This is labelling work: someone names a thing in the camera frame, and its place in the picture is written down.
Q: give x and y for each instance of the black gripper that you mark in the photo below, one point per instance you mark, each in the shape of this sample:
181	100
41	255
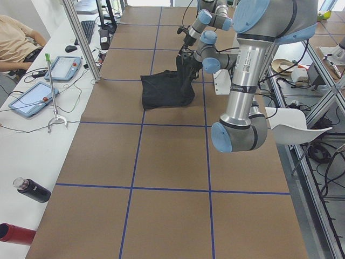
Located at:
187	41

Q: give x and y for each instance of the black printed t-shirt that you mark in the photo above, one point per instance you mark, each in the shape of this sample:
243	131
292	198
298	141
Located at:
171	88

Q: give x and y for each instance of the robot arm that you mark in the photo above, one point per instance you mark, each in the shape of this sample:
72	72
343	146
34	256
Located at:
210	13
258	25

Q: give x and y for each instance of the black box with label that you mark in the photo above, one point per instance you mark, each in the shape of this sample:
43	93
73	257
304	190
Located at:
104	39

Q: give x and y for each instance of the black keyboard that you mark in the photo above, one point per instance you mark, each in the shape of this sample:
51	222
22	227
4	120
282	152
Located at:
88	28

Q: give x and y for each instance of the black computer mouse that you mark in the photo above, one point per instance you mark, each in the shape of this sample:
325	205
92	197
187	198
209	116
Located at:
70	48

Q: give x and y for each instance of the upper teach pendant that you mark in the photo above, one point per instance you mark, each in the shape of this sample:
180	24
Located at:
64	67

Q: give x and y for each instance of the teach pendant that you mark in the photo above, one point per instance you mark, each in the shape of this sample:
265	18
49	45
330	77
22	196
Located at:
64	67
33	100

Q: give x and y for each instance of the white chair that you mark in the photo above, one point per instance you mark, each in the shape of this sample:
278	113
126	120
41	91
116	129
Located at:
289	126

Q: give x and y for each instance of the metal reacher grabber tool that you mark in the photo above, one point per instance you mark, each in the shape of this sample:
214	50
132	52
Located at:
56	117

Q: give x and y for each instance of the lower teach pendant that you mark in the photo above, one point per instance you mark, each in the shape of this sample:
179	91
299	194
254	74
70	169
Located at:
33	100

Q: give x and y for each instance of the person in beige shirt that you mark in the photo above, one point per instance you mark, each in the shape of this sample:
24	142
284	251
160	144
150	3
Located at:
20	45

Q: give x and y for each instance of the black bottle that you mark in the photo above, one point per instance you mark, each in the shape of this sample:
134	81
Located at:
31	189

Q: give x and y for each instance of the red bottle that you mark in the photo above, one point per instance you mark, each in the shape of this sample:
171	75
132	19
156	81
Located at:
17	235

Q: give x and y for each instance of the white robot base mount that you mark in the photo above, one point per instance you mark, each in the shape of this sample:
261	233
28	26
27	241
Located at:
222	82

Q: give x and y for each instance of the aluminium frame post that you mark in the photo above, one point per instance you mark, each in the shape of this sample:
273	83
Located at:
80	36

